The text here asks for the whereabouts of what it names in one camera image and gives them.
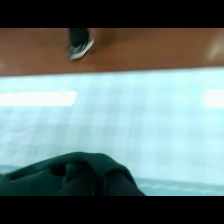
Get dark green garment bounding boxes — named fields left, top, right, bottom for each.
left=0, top=151, right=138, bottom=197

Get person's legs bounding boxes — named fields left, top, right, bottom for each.
left=67, top=27, right=96, bottom=61

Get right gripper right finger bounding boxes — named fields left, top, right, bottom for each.
left=99, top=170, right=146, bottom=197

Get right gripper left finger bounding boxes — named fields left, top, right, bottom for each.
left=59, top=162, right=100, bottom=197

